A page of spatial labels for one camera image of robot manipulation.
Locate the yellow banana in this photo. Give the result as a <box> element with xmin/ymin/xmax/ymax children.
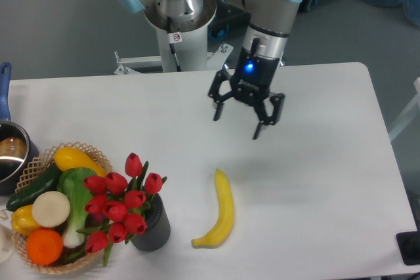
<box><xmin>191</xmin><ymin>169</ymin><xmax>235</xmax><ymax>249</ymax></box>

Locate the red tulip bouquet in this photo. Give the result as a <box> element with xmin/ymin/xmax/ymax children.
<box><xmin>78</xmin><ymin>153</ymin><xmax>167</xmax><ymax>266</ymax></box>

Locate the woven wicker basket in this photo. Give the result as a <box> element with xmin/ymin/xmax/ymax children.
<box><xmin>12</xmin><ymin>142</ymin><xmax>112</xmax><ymax>275</ymax></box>

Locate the dark grey ribbed vase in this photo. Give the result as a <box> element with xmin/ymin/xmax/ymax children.
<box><xmin>131</xmin><ymin>194</ymin><xmax>171</xmax><ymax>252</ymax></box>

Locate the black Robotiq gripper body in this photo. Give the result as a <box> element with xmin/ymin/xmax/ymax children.
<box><xmin>229</xmin><ymin>48</ymin><xmax>280</xmax><ymax>103</ymax></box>

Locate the yellow bell pepper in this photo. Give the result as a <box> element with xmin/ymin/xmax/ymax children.
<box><xmin>12</xmin><ymin>205</ymin><xmax>41</xmax><ymax>236</ymax></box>

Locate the yellow squash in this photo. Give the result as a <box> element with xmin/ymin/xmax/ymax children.
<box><xmin>54</xmin><ymin>147</ymin><xmax>106</xmax><ymax>177</ymax></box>

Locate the black device at edge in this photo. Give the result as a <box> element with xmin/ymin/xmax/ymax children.
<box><xmin>396</xmin><ymin>231</ymin><xmax>419</xmax><ymax>266</ymax></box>

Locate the cream round disc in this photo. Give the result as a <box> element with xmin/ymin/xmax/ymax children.
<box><xmin>31</xmin><ymin>191</ymin><xmax>70</xmax><ymax>228</ymax></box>

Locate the blue handled saucepan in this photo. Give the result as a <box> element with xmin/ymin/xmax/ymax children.
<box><xmin>1</xmin><ymin>62</ymin><xmax>39</xmax><ymax>195</ymax></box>

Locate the orange fruit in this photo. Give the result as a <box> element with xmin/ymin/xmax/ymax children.
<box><xmin>26</xmin><ymin>228</ymin><xmax>64</xmax><ymax>266</ymax></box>

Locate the white garlic clove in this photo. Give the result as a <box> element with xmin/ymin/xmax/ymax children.
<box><xmin>0</xmin><ymin>210</ymin><xmax>9</xmax><ymax>220</ymax></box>

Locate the green bok choy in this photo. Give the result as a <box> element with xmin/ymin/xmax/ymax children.
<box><xmin>56</xmin><ymin>167</ymin><xmax>96</xmax><ymax>249</ymax></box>

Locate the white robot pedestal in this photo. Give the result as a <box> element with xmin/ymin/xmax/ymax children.
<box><xmin>114</xmin><ymin>0</ymin><xmax>234</xmax><ymax>75</ymax></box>

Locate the dark green cucumber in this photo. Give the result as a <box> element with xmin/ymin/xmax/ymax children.
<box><xmin>6</xmin><ymin>163</ymin><xmax>62</xmax><ymax>212</ymax></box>

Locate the green chili pepper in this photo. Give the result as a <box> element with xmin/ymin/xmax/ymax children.
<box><xmin>60</xmin><ymin>247</ymin><xmax>85</xmax><ymax>265</ymax></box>

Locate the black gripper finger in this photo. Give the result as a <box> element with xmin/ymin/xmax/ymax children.
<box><xmin>251</xmin><ymin>92</ymin><xmax>285</xmax><ymax>140</ymax></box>
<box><xmin>208</xmin><ymin>70</ymin><xmax>234</xmax><ymax>121</ymax></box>

